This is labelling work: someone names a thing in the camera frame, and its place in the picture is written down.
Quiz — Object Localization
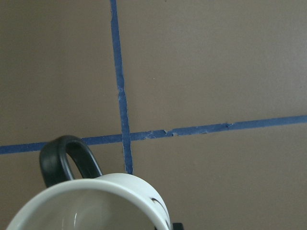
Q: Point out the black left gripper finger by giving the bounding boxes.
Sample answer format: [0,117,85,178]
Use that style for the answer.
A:
[172,222,184,230]

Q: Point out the white mug black handle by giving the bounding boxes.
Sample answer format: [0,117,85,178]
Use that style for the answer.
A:
[8,136,173,230]

